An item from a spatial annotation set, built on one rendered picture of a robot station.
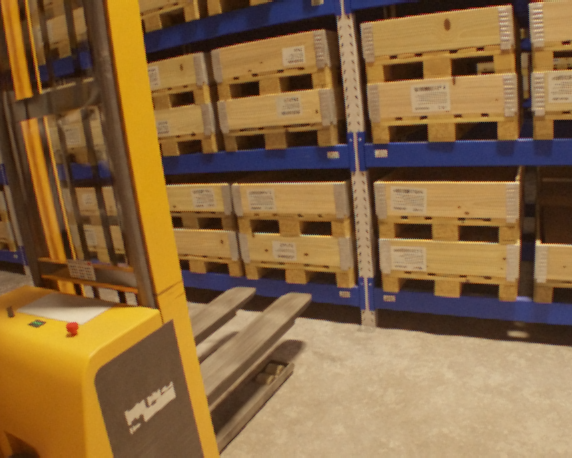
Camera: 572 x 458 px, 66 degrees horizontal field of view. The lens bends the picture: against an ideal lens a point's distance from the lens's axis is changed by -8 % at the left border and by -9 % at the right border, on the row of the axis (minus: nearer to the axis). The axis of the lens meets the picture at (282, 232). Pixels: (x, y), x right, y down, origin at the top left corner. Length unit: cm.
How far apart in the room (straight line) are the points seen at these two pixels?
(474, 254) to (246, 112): 164
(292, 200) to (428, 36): 127
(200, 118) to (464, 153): 174
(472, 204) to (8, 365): 229
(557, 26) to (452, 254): 132
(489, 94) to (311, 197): 121
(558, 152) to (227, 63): 203
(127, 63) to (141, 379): 98
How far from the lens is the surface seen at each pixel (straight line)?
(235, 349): 237
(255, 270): 338
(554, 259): 281
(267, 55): 306
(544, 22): 266
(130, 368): 154
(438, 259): 285
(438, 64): 270
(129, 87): 157
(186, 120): 343
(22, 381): 170
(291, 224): 311
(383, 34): 278
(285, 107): 300
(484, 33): 267
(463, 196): 272
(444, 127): 270
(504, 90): 264
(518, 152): 268
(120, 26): 159
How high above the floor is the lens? 150
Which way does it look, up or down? 16 degrees down
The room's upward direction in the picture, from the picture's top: 7 degrees counter-clockwise
